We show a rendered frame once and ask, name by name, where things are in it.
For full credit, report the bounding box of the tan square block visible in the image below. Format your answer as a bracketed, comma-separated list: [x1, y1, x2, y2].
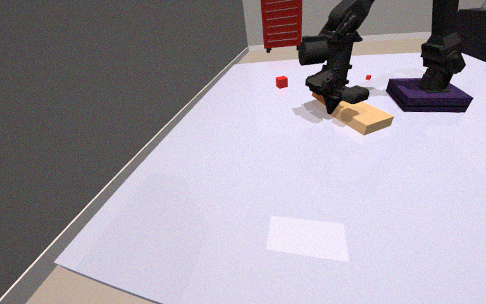
[330, 101, 394, 136]

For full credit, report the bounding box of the orange square block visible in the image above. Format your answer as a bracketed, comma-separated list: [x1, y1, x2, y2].
[312, 92, 326, 105]

